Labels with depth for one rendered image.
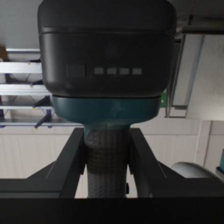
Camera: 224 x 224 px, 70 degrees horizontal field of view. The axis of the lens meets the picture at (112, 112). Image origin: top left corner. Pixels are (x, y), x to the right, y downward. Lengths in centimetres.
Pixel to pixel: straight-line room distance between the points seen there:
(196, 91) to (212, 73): 34
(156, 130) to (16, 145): 459
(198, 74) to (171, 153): 364
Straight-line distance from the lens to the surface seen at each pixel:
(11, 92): 452
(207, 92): 304
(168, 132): 559
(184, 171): 67
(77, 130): 15
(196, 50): 283
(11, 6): 41
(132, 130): 15
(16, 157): 640
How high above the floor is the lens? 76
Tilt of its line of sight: 15 degrees up
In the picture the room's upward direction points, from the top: 179 degrees counter-clockwise
